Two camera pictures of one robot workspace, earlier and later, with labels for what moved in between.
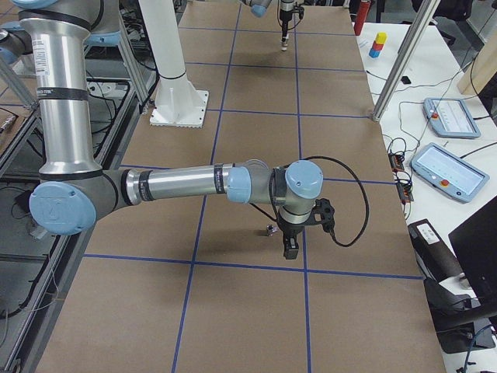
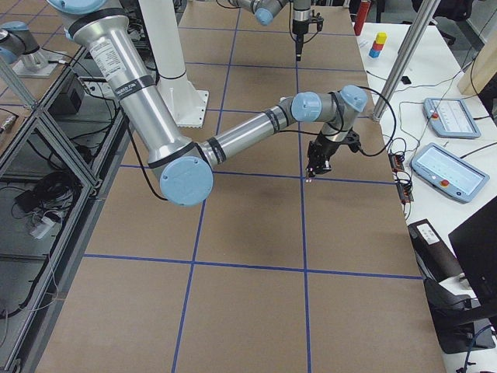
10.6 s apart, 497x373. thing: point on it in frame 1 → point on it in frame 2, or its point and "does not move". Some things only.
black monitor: (474, 242) does not move
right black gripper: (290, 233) → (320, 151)
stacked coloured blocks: (380, 40) does not move
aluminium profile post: (420, 26) does not move
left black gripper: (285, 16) → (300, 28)
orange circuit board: (395, 162) does not move
